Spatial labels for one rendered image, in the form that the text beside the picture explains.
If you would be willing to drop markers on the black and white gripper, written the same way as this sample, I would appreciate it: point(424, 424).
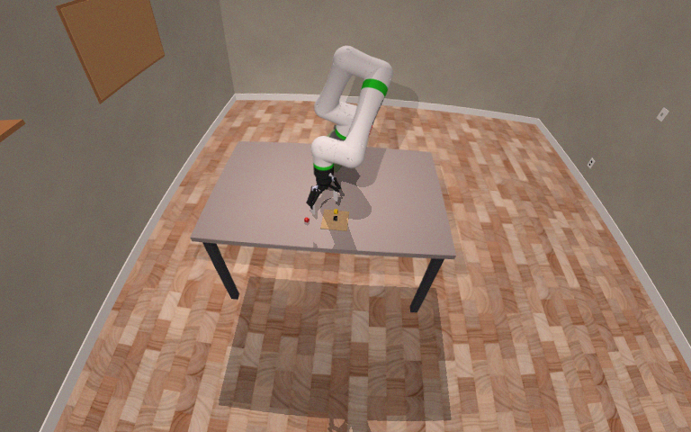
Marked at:
point(322, 185)

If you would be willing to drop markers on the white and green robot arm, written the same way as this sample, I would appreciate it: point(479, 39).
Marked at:
point(354, 123)

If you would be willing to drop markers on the tan flat mat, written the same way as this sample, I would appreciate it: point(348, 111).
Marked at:
point(328, 222)

